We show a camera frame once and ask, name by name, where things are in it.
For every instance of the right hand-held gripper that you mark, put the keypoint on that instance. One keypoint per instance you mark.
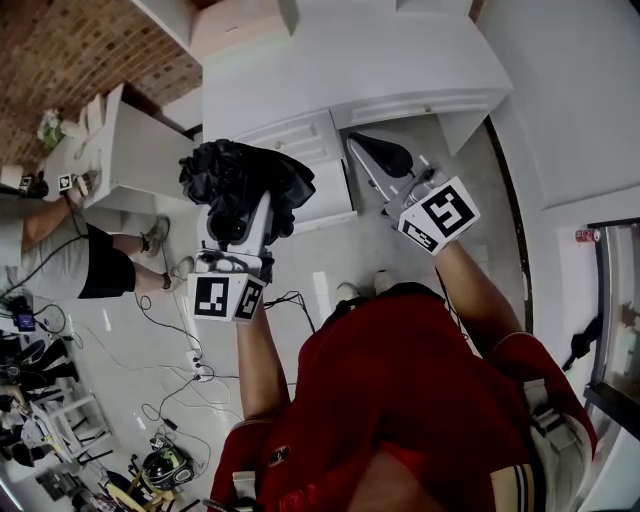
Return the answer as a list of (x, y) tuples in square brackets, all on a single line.
[(440, 215)]

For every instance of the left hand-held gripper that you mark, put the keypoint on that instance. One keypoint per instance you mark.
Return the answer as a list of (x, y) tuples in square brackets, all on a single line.
[(220, 295)]

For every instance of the black umbrella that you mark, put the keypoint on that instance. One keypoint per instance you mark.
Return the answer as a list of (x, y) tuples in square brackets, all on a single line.
[(240, 175)]

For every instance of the person's right forearm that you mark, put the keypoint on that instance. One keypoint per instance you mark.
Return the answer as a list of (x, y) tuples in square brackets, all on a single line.
[(475, 295)]

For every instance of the person's left forearm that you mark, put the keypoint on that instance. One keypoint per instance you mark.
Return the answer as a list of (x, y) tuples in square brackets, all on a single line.
[(260, 365)]

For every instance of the person's right white shoe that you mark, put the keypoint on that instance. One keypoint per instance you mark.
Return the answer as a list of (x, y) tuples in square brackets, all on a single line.
[(382, 280)]

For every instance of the person's white shoe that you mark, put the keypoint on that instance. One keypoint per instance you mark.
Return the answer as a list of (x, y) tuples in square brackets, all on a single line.
[(382, 280), (346, 291)]

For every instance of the plain white desk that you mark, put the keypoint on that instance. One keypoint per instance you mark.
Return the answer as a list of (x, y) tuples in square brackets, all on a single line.
[(135, 150)]

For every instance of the person's left white shoe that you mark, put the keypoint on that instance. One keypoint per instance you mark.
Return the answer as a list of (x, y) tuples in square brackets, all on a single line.
[(346, 291)]

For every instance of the white power strip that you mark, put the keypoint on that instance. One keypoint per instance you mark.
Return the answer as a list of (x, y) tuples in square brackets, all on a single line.
[(195, 362)]

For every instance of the green and white packet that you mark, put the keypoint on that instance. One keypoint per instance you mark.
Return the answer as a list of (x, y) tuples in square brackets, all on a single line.
[(50, 131)]

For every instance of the purple device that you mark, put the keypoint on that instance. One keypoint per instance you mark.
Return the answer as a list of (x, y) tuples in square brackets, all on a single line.
[(25, 320)]

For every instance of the person's red shirt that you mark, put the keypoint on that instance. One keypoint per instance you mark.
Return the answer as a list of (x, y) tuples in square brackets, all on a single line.
[(400, 400)]

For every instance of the black and green helmet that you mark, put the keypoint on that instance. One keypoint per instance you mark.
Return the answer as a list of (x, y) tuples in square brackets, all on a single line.
[(162, 467)]

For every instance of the white metal rack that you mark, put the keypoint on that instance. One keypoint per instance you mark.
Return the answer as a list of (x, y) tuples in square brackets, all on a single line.
[(65, 425)]

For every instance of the glass door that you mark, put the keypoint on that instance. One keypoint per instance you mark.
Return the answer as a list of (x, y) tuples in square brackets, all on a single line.
[(617, 325)]

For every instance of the wooden stool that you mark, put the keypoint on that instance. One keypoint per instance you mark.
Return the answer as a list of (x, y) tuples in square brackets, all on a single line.
[(145, 495)]

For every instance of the red wall label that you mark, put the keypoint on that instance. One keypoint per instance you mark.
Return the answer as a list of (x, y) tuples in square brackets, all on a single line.
[(587, 235)]

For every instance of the white wall shelf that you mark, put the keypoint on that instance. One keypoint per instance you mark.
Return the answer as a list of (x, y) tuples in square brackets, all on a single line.
[(165, 25)]

